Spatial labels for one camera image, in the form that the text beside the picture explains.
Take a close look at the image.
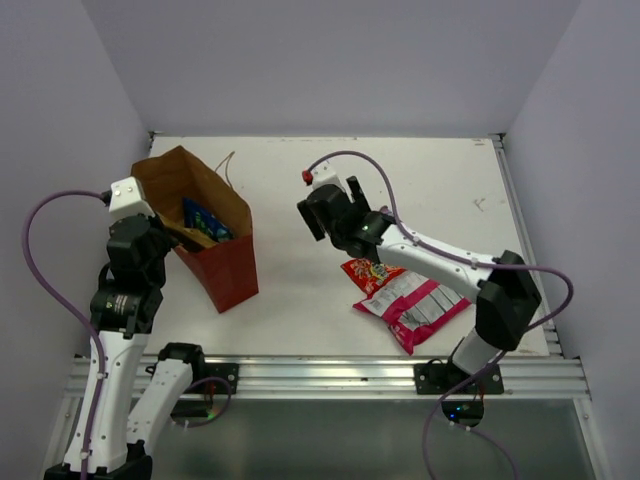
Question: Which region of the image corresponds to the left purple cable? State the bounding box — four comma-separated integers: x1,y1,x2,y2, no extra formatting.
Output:
22,189,112,479

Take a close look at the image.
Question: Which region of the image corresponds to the aluminium front rail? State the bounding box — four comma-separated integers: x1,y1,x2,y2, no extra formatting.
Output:
64,353,591,401

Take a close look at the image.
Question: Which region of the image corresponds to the pink foil snack bag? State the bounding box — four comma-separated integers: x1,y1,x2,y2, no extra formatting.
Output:
353,272,471,355

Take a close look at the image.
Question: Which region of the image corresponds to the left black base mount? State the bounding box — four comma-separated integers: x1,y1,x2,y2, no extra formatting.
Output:
189,362,240,395

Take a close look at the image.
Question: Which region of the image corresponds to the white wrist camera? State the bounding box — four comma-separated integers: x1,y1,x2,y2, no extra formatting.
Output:
108,176,155,221
302,165,342,190

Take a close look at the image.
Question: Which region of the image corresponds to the red paper bag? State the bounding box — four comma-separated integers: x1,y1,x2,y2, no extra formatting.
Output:
131,146,259,313

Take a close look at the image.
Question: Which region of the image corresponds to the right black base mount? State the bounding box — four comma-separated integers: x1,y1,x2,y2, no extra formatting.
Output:
413,359,505,395

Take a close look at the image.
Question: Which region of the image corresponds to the red snack packet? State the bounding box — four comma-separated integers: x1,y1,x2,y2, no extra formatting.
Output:
341,259,405,295

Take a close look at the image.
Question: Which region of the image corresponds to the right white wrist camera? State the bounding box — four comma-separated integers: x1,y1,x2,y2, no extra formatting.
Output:
302,165,342,190

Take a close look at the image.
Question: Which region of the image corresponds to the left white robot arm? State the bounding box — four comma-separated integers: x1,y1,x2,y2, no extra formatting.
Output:
44,214,208,479

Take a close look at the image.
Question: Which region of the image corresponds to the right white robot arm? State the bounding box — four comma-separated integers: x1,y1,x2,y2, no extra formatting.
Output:
297,171,541,393

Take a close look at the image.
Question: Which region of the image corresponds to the tan kettle chips bag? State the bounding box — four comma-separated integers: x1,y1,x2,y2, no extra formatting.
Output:
166,223,217,252

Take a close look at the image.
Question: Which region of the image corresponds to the aluminium right side rail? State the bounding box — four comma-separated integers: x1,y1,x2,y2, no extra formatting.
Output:
489,134,564,358

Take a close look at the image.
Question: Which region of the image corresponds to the blue Burts crisps bag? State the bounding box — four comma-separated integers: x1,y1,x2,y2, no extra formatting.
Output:
182,197,234,243

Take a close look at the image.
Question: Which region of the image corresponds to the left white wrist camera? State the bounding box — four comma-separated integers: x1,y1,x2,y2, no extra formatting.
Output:
108,176,155,221

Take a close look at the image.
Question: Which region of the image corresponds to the aluminium rail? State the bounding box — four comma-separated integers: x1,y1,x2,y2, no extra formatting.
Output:
64,353,591,401
489,134,564,358

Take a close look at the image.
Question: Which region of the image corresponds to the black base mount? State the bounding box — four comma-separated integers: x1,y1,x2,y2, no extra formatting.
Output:
189,362,240,395
413,359,505,395

